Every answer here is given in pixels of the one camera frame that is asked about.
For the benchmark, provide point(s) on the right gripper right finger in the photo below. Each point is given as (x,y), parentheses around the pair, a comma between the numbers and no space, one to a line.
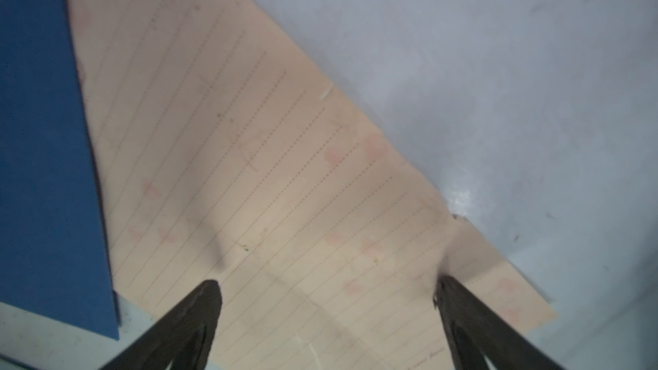
(477,337)

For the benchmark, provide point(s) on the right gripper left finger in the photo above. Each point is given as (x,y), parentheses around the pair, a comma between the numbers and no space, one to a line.
(181,339)

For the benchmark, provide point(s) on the peach paper sheet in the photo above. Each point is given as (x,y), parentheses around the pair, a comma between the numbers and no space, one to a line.
(225,153)

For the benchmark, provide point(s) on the dark blue envelope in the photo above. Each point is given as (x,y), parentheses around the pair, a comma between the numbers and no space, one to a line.
(54,259)

